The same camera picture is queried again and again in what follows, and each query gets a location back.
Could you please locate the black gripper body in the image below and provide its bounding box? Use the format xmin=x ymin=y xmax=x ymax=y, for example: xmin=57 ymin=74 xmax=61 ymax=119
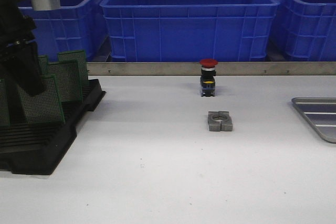
xmin=1 ymin=0 xmax=37 ymax=62

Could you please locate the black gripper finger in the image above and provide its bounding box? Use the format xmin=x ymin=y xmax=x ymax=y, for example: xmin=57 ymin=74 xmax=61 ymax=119
xmin=2 ymin=41 xmax=44 ymax=97

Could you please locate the green perforated circuit board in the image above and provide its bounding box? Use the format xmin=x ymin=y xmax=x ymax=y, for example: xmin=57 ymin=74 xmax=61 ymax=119
xmin=48 ymin=60 xmax=83 ymax=102
xmin=18 ymin=74 xmax=65 ymax=124

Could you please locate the green perforated circuit board front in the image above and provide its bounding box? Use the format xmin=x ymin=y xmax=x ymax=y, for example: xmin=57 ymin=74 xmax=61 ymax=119
xmin=18 ymin=74 xmax=65 ymax=124

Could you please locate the green circuit board rear middle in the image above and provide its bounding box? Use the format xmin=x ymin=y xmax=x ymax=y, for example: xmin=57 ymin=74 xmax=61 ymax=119
xmin=38 ymin=55 xmax=49 ymax=75

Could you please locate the green circuit board far left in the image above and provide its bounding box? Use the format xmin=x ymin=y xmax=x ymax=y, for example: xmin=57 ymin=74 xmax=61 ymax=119
xmin=0 ymin=79 xmax=10 ymax=127

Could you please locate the green circuit board rear right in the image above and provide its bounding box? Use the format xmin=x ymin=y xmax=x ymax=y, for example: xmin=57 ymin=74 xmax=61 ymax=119
xmin=57 ymin=49 xmax=90 ymax=88

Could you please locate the black slotted board rack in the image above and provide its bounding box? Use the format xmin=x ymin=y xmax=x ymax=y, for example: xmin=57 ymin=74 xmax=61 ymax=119
xmin=1 ymin=79 xmax=105 ymax=175

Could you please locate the silver metal tray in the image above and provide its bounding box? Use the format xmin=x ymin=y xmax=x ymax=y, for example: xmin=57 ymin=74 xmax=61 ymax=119
xmin=291 ymin=98 xmax=335 ymax=144

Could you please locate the blue crate left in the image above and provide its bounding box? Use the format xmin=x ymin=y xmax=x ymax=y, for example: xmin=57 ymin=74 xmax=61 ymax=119
xmin=18 ymin=0 xmax=108 ymax=61

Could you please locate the blue crate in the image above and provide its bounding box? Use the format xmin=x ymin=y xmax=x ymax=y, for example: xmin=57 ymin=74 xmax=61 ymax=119
xmin=18 ymin=0 xmax=108 ymax=61
xmin=270 ymin=0 xmax=335 ymax=61
xmin=100 ymin=0 xmax=279 ymax=62

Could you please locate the blue crate centre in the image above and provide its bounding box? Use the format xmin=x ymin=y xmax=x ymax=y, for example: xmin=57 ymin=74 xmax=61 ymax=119
xmin=100 ymin=0 xmax=279 ymax=62

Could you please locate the red emergency stop button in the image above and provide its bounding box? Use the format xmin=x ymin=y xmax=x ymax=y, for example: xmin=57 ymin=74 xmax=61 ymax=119
xmin=200 ymin=59 xmax=218 ymax=97

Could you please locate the grey metal clamp block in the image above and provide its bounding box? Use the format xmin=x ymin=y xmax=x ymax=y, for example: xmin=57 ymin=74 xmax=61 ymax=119
xmin=207 ymin=111 xmax=233 ymax=132

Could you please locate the blue crate right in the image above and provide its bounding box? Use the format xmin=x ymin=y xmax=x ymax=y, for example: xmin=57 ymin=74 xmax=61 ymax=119
xmin=270 ymin=0 xmax=335 ymax=61

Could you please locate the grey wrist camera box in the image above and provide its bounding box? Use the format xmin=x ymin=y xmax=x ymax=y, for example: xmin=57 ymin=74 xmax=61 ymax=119
xmin=31 ymin=0 xmax=60 ymax=11

